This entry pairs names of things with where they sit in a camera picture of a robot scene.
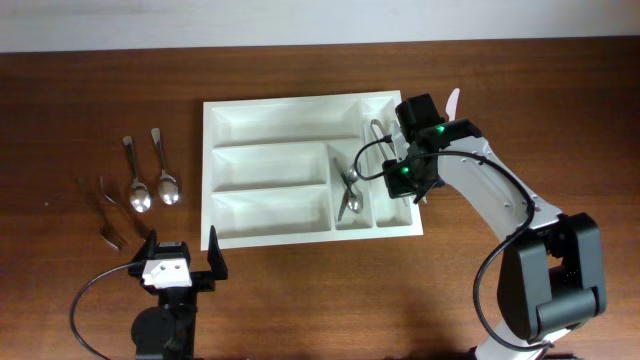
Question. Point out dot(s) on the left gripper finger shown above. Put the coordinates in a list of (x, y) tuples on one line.
[(215, 258), (148, 249)]

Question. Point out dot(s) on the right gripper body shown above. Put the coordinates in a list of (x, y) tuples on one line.
[(410, 177)]

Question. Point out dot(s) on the metal tongs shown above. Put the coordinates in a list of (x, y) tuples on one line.
[(378, 130)]

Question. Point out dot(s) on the large spoon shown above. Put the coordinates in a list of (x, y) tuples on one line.
[(139, 195), (168, 188)]

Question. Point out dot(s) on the small teaspoon bowl up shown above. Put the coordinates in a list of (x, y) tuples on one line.
[(350, 185)]

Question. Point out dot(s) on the small teaspoon bowl down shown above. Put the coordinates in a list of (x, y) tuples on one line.
[(350, 192)]

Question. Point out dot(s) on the pink plastic knife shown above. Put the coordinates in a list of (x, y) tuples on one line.
[(451, 104)]

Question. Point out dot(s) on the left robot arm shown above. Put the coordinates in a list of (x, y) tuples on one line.
[(167, 330)]

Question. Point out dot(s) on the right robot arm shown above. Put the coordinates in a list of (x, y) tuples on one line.
[(551, 278)]

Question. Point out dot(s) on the metal fork lower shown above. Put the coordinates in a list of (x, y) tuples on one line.
[(111, 237)]

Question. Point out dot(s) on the metal fork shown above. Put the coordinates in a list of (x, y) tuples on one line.
[(115, 199), (111, 237)]

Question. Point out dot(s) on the metal fork upper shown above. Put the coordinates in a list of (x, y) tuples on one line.
[(115, 199)]

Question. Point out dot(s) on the white plastic cutlery tray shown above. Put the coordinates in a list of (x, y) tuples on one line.
[(271, 171)]

